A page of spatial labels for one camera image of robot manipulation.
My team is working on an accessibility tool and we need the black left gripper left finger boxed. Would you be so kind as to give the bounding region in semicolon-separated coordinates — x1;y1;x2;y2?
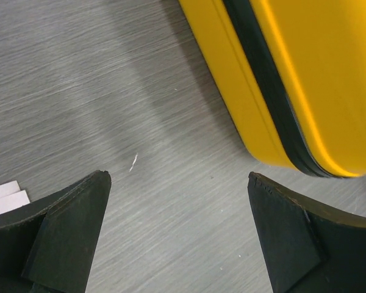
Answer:
0;170;112;292

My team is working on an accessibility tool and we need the patterned white placemat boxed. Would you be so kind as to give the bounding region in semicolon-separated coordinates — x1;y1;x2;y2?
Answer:
0;181;30;215

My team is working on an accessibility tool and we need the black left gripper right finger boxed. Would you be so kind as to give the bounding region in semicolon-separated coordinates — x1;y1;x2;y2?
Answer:
248;172;366;292

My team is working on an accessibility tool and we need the yellow cartoon hard-shell suitcase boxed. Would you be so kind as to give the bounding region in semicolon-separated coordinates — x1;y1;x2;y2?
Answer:
180;1;366;178

